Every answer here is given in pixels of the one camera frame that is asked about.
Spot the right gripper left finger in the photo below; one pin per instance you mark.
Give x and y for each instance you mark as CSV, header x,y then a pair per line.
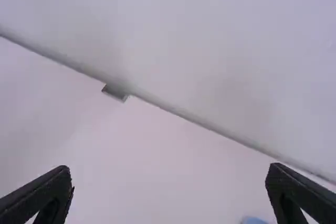
x,y
26,195

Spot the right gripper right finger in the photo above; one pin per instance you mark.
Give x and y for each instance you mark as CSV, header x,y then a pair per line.
x,y
288,182

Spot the blue mat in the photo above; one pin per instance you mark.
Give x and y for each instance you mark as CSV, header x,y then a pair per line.
x,y
258,221

